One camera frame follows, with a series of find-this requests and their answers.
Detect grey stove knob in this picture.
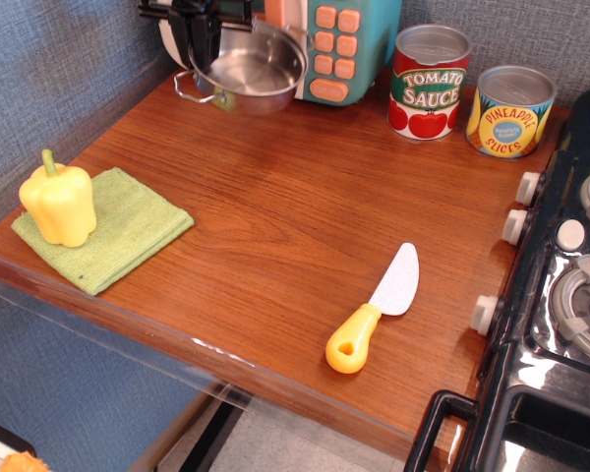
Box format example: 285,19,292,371
515,172,542,207
470,295,499,336
501,209,528,246

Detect small stainless steel pot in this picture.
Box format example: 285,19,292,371
174,20,309,116

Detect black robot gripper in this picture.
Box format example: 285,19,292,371
137,0,254,72

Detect tomato sauce can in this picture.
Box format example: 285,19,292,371
387,24,472,141

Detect grey stove knob lower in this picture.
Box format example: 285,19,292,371
470,295,499,336

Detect toy microwave teal and cream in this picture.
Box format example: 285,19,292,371
158,1,402,106

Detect green folded cloth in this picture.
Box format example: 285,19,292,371
12,168,195,296

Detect pineapple slices can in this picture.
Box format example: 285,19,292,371
466,65,558,159

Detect grey stove knob upper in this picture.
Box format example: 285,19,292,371
515,172,542,207

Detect yellow toy bell pepper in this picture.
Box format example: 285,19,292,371
19,148,97,248

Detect orange object at corner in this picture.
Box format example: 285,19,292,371
0,451,50,472

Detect toy knife yellow handle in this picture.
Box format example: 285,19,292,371
324,242,420,375

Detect grey stove knob middle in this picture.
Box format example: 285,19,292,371
501,209,528,246

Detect black toy stove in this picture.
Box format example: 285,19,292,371
405,89,590,471

